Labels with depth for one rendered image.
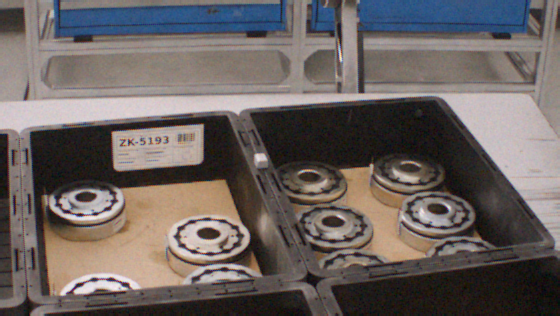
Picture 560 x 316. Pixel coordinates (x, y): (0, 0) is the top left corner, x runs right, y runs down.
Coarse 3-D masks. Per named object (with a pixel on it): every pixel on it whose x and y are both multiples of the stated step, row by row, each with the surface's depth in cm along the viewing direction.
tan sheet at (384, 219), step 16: (352, 176) 150; (368, 176) 151; (352, 192) 147; (368, 192) 147; (448, 192) 148; (368, 208) 143; (384, 208) 143; (384, 224) 140; (384, 240) 136; (400, 240) 137; (400, 256) 133; (416, 256) 133
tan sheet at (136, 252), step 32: (128, 192) 144; (160, 192) 145; (192, 192) 145; (224, 192) 145; (128, 224) 137; (160, 224) 138; (64, 256) 130; (96, 256) 130; (128, 256) 131; (160, 256) 131
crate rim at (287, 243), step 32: (32, 128) 138; (64, 128) 139; (96, 128) 140; (32, 192) 124; (32, 224) 118; (32, 256) 115; (288, 256) 115; (32, 288) 107; (160, 288) 109; (192, 288) 109; (224, 288) 109
